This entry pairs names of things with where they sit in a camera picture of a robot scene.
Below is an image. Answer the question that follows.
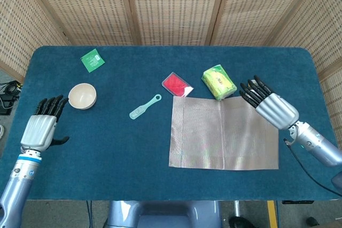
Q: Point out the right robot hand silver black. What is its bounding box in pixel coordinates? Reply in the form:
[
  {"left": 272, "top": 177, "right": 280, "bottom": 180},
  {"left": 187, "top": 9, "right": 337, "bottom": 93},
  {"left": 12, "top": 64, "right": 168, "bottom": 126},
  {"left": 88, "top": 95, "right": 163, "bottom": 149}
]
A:
[{"left": 239, "top": 75, "right": 300, "bottom": 130}]

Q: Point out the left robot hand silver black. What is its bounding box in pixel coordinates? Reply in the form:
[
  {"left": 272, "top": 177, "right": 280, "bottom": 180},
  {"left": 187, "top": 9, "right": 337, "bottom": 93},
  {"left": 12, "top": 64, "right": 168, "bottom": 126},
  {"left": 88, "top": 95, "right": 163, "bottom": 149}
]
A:
[{"left": 20, "top": 95, "right": 70, "bottom": 153}]

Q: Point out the beige bowl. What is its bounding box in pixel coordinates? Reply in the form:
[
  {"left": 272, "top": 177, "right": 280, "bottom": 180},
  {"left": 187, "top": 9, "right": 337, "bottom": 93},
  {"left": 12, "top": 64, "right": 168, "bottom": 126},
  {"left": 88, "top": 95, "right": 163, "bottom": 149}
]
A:
[{"left": 68, "top": 83, "right": 97, "bottom": 110}]

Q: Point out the brown woven placemat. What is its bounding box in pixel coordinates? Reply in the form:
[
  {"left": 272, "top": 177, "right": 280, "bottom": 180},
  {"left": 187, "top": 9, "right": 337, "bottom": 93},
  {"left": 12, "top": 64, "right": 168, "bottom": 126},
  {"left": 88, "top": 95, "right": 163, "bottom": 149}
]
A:
[{"left": 168, "top": 96, "right": 279, "bottom": 170}]

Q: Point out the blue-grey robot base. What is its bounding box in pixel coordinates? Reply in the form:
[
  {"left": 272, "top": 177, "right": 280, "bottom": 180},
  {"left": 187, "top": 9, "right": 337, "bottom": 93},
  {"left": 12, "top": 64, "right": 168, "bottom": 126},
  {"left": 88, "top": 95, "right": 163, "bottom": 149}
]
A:
[{"left": 105, "top": 200, "right": 222, "bottom": 228}]

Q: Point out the yellow-green tissue pack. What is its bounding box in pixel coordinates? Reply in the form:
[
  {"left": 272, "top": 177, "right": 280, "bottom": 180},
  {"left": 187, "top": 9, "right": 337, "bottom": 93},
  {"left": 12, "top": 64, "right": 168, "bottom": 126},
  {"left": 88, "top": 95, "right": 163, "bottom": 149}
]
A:
[{"left": 201, "top": 64, "right": 238, "bottom": 101}]

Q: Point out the blue table cloth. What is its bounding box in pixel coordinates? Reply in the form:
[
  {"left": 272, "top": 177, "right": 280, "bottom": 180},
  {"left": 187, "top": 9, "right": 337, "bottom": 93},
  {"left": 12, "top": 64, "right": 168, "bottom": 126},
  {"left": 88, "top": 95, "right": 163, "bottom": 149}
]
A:
[{"left": 0, "top": 45, "right": 339, "bottom": 202}]

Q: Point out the woven bamboo screen panel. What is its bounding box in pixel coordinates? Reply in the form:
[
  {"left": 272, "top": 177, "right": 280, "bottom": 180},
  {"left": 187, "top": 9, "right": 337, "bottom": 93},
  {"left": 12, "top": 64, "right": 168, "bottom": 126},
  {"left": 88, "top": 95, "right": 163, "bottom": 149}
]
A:
[
  {"left": 267, "top": 0, "right": 342, "bottom": 143},
  {"left": 124, "top": 0, "right": 230, "bottom": 46},
  {"left": 0, "top": 0, "right": 67, "bottom": 82},
  {"left": 209, "top": 0, "right": 320, "bottom": 47},
  {"left": 22, "top": 0, "right": 137, "bottom": 46}
]

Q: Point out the green square sachet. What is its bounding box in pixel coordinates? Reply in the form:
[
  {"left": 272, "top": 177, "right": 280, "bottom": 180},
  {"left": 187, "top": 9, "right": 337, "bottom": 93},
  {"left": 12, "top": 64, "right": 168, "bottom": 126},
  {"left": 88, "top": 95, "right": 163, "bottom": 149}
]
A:
[{"left": 80, "top": 48, "right": 106, "bottom": 73}]

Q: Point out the mint green slotted paddle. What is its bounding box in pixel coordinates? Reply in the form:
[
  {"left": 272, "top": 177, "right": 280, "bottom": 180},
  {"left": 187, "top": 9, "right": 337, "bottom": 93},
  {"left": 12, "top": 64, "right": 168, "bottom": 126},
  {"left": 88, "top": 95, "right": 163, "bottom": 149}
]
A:
[{"left": 129, "top": 93, "right": 162, "bottom": 120}]

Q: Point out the red ink pad clear case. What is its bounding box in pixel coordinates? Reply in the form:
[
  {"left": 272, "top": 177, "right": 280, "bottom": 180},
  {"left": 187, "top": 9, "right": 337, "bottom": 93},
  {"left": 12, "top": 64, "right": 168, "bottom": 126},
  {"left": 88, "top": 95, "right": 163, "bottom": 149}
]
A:
[{"left": 161, "top": 72, "right": 195, "bottom": 98}]

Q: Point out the black power strip with cables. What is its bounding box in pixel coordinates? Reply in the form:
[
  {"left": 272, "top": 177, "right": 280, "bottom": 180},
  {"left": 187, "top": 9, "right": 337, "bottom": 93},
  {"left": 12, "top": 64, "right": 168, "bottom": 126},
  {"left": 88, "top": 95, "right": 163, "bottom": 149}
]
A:
[{"left": 0, "top": 80, "right": 22, "bottom": 115}]

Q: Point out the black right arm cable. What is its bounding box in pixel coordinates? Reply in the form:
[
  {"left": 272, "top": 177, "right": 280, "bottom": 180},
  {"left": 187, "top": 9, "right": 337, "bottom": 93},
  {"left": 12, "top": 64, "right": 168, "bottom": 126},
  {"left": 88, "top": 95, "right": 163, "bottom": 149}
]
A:
[{"left": 283, "top": 138, "right": 342, "bottom": 195}]

